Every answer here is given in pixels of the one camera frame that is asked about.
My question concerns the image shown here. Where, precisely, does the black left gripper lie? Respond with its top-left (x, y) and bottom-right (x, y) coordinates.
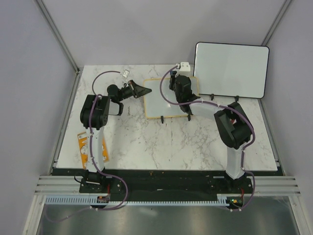
top-left (118, 80), bottom-right (152, 102)

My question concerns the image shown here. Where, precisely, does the yellow framed whiteboard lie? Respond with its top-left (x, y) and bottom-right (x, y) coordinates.
top-left (143, 77), bottom-right (199, 118)

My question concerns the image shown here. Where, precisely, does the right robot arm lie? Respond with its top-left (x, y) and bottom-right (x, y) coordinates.
top-left (169, 72), bottom-right (255, 193)

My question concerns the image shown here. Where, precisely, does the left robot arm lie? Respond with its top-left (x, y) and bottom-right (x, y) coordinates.
top-left (80, 80), bottom-right (152, 192)

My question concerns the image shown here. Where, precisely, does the black framed whiteboard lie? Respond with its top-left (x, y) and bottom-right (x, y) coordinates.
top-left (194, 42), bottom-right (270, 99)

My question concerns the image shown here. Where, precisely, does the orange card package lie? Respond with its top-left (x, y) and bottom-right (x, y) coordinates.
top-left (77, 132), bottom-right (110, 169)

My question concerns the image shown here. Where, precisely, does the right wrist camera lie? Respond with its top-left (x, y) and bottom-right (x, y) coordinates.
top-left (176, 62), bottom-right (191, 72)

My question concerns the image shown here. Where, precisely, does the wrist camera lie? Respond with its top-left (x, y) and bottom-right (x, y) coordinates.
top-left (176, 62), bottom-right (191, 72)
top-left (121, 70), bottom-right (130, 78)

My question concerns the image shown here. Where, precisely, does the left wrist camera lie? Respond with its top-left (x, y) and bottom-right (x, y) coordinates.
top-left (121, 70), bottom-right (130, 78)

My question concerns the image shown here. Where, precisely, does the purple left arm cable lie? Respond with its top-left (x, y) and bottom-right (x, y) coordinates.
top-left (44, 70), bottom-right (129, 223)

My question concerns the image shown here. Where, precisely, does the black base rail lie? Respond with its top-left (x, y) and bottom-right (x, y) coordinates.
top-left (51, 168), bottom-right (286, 204)

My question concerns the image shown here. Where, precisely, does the white cable duct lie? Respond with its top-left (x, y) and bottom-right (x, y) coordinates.
top-left (45, 194), bottom-right (229, 207)

